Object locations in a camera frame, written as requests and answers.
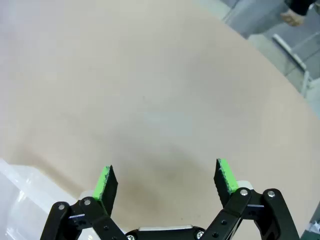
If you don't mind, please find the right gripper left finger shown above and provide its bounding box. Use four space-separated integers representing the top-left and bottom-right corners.
39 164 129 240

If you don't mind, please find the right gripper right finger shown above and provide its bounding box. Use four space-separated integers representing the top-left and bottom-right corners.
199 157 301 240

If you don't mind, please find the person's left hand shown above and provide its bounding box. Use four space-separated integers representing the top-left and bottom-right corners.
279 9 305 27

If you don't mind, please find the large clear plastic container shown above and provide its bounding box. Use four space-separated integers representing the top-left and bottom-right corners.
0 157 85 240

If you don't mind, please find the white table with metal legs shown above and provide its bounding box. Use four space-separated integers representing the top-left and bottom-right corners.
272 33 315 97

